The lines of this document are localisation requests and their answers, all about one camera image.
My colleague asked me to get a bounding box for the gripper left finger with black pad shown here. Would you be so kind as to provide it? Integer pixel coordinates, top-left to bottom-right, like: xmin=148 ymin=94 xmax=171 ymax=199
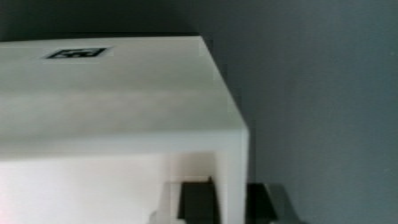
xmin=150 ymin=176 xmax=223 ymax=224

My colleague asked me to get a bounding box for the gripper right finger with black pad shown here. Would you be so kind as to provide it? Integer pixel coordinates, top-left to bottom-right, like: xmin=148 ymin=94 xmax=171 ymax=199
xmin=246 ymin=182 xmax=308 ymax=224

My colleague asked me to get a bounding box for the white drawer cabinet frame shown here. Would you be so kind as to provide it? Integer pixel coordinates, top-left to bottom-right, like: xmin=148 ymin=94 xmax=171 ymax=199
xmin=0 ymin=36 xmax=250 ymax=224

